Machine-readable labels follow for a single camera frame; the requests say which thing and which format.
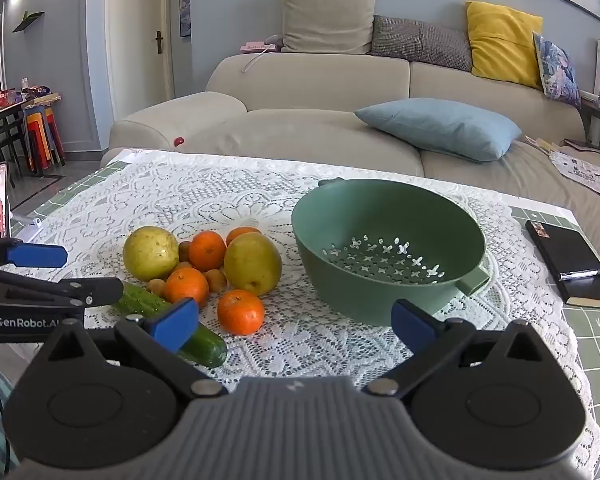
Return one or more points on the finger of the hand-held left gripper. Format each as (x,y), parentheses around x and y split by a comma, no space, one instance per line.
(97,291)
(37,256)

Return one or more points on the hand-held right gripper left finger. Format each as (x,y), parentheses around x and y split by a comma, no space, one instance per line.
(172,323)

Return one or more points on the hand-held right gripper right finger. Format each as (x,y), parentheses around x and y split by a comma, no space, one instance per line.
(412,326)

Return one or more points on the orange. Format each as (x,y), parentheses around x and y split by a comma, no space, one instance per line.
(240,312)
(186,286)
(207,251)
(242,233)

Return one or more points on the small brown kiwi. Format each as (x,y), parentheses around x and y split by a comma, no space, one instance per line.
(156,286)
(215,280)
(184,251)

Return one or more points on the green cucumber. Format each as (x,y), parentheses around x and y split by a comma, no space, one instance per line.
(207,347)

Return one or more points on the green colander bowl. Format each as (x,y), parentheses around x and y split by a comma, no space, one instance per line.
(380,220)

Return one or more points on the white phone stand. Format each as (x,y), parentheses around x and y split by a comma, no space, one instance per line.
(27,222)

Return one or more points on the stacked colourful stools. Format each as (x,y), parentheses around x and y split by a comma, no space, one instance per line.
(42,135)

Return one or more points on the white lace tablecloth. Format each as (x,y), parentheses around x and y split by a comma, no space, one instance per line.
(230,195)

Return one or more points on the wooden dining table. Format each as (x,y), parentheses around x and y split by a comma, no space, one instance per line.
(35,101)

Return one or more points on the black notebook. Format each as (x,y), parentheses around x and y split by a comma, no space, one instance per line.
(570,250)

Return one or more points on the black pen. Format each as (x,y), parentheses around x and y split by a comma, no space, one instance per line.
(582,274)

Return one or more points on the light blue pillow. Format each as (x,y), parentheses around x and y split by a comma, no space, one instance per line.
(440,127)

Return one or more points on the yellow booklet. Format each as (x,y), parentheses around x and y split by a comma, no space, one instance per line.
(542,143)

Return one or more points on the printed paper sheet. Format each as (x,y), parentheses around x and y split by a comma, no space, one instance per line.
(580,172)

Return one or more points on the white door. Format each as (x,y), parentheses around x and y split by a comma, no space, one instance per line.
(135,35)

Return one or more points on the dark book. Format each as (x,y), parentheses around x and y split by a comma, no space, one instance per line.
(585,146)

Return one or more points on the beige sofa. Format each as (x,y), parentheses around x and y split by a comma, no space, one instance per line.
(305,80)

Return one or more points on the grey checkered cushion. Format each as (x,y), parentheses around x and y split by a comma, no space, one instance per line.
(420,42)

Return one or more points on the pink box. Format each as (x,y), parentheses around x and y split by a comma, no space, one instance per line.
(257,46)

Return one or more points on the blue patterned cushion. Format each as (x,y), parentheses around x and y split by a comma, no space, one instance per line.
(557,70)

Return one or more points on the yellow cushion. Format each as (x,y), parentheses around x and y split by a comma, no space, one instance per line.
(502,42)

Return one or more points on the beige cushion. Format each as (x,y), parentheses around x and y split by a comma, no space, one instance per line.
(327,15)

